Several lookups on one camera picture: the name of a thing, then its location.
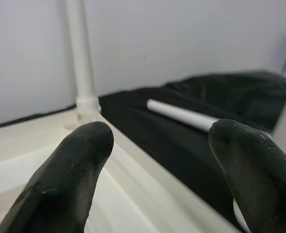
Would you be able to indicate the black table cloth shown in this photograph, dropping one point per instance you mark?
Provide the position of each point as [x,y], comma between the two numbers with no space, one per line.
[181,145]

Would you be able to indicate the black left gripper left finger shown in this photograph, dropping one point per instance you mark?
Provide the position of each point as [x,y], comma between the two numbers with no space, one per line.
[60,184]

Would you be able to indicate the white plastic ribbed table top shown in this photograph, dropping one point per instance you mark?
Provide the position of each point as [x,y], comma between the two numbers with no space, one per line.
[138,194]

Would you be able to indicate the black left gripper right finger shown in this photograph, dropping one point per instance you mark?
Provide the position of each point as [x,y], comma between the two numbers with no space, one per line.
[259,179]

